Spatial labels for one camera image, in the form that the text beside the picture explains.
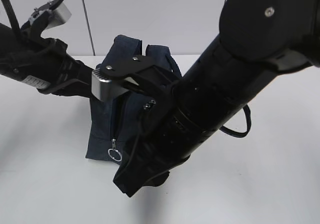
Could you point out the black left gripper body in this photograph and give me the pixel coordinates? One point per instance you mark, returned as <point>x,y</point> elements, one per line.
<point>60,73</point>

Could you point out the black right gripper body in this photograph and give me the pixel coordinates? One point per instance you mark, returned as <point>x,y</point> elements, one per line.
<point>149,156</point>

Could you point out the dark blue lunch bag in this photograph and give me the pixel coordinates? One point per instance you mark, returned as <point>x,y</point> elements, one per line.
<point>114,122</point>

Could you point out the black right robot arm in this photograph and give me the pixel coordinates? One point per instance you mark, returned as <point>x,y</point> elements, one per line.
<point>258,40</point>

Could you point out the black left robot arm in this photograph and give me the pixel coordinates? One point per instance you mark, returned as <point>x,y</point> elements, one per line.
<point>18,59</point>

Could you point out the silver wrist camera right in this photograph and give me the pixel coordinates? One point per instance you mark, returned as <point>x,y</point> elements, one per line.
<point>117,79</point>

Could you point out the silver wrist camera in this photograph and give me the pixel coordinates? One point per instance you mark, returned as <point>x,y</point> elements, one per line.
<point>117,79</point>
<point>51,14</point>

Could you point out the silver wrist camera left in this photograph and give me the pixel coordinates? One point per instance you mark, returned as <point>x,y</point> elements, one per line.
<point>51,14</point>

